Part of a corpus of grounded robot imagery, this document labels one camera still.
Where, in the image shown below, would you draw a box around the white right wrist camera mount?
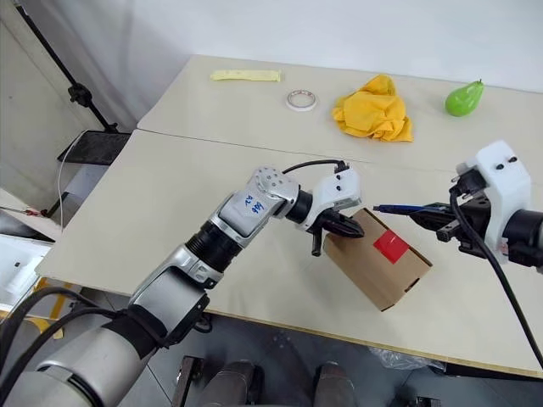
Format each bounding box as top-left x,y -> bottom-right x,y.
456,139 -> 534,265

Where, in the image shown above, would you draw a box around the brown cardboard box red sticker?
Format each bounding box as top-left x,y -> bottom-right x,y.
322,207 -> 434,313

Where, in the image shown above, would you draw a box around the green pear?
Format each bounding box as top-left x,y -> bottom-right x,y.
444,78 -> 485,120

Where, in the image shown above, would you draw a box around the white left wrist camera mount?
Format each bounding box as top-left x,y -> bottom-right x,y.
294,163 -> 364,232

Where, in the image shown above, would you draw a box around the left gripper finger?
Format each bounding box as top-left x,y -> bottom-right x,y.
323,220 -> 365,240
333,213 -> 366,233

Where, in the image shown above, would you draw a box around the dark rounded shape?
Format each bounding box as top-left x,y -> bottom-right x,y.
313,360 -> 361,407
211,359 -> 264,407

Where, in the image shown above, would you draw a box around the thin white cable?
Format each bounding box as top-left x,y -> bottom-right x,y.
56,131 -> 86,232

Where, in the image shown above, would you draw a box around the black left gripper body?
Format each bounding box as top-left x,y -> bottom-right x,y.
311,198 -> 362,258

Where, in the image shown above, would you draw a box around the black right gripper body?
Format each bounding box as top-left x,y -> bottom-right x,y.
435,169 -> 498,258

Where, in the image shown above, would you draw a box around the blue pen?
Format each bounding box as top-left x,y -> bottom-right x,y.
372,203 -> 445,214

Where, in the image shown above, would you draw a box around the pale yellow flat strip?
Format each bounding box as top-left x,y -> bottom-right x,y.
210,69 -> 283,84

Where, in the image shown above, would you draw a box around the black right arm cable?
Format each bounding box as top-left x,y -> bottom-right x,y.
449,181 -> 543,372

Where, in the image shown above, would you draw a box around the white tape roll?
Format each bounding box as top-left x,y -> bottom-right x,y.
284,88 -> 319,113

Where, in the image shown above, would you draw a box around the yellow crumpled cloth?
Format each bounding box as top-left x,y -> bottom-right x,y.
331,74 -> 414,144

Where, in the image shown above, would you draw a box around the black tripod stand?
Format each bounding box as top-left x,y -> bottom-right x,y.
12,0 -> 120,217

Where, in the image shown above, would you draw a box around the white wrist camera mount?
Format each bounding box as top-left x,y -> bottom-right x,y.
456,139 -> 534,265
294,163 -> 364,232

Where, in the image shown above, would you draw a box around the clear plastic bag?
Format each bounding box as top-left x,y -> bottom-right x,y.
368,346 -> 446,376

